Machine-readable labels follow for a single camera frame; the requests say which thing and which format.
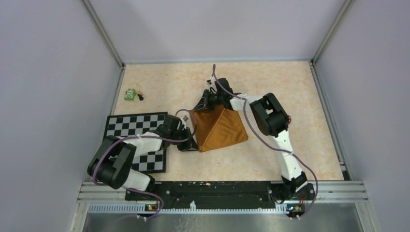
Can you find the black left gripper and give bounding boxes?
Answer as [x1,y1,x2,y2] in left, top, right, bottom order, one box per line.
[170,127,200,152]

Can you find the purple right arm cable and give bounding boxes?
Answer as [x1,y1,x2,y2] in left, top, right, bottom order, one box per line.
[207,63,319,220]

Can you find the black white chessboard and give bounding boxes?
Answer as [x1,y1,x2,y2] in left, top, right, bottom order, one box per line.
[103,112,168,174]

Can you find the green toy block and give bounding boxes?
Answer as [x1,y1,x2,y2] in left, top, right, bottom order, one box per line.
[124,88,137,101]

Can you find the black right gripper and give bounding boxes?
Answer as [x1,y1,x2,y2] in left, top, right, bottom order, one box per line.
[193,90,223,113]

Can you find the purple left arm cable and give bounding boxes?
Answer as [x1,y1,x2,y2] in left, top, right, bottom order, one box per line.
[91,109,199,221]

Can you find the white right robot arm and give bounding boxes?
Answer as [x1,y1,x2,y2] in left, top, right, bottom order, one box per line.
[194,77,308,199]

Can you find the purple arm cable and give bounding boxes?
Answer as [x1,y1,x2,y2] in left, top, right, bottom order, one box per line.
[91,109,199,221]
[207,63,319,220]

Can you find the brown satin napkin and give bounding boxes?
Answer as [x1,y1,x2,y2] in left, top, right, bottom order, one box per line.
[190,105,248,152]

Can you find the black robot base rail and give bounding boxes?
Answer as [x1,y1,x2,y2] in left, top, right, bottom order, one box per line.
[125,181,315,210]

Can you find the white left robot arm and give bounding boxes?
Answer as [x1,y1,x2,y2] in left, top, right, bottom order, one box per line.
[87,115,198,200]

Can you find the small wooden black-tipped piece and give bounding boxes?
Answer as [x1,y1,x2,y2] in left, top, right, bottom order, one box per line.
[137,91,144,101]

